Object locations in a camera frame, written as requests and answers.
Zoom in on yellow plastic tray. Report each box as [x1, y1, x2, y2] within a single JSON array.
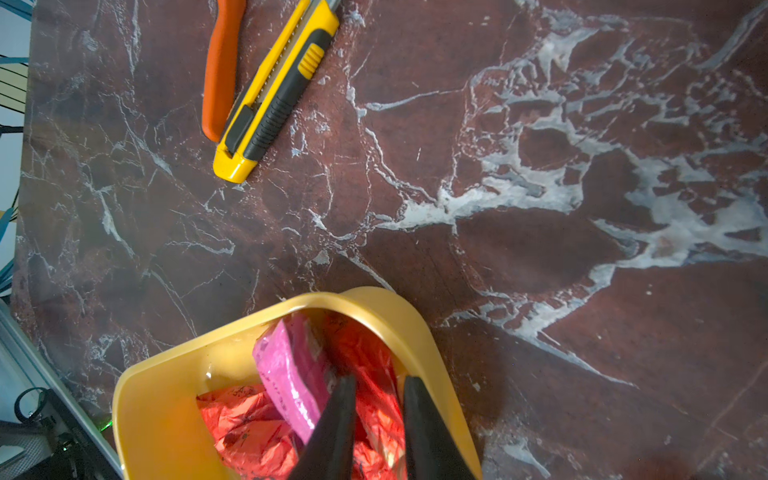
[[112, 286, 482, 479]]

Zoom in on red tea bag in tray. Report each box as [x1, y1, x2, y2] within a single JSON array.
[[322, 313, 407, 479]]

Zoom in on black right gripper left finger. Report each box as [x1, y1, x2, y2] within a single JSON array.
[[289, 375, 356, 480]]

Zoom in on orange handled pliers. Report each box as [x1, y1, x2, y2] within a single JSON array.
[[201, 0, 247, 143]]

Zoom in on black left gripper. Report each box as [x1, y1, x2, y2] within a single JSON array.
[[1, 387, 122, 479]]

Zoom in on small pink tea bag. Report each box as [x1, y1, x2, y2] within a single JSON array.
[[252, 312, 337, 444]]

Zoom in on crumpled red tea bag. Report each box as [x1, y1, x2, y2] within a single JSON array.
[[196, 384, 299, 479]]

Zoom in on yellow black utility knife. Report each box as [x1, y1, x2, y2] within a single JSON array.
[[213, 1, 340, 184]]

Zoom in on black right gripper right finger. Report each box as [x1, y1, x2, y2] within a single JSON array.
[[404, 376, 475, 480]]

